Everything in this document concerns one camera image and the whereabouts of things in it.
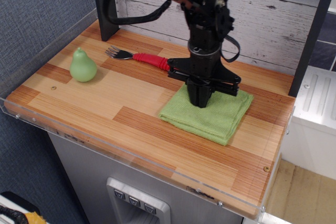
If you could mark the right dark post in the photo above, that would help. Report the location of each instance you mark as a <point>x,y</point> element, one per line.
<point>303,64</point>

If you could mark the green cloth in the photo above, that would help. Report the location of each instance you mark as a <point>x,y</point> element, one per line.
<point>216,122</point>

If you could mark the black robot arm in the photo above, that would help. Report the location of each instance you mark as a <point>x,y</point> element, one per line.
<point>209,22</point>

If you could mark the silver dispenser button panel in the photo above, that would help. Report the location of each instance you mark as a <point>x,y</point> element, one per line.
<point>131,205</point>

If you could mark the yellow object bottom left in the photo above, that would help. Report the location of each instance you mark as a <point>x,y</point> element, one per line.
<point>34,218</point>

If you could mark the green plastic pear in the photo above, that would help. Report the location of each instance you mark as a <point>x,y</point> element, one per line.
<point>82,68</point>

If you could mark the dark post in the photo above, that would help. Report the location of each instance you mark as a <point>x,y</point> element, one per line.
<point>303,64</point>
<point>106,9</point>

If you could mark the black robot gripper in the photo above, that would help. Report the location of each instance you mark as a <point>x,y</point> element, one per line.
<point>204,69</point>

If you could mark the white toy sink unit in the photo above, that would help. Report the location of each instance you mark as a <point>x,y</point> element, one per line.
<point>310,139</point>

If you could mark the fork with red handle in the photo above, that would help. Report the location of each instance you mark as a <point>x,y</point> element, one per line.
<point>158,61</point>

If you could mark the grey toy fridge cabinet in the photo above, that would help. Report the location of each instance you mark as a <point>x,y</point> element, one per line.
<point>89,168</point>

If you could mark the left dark post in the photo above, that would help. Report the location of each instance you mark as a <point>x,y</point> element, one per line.
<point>106,9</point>

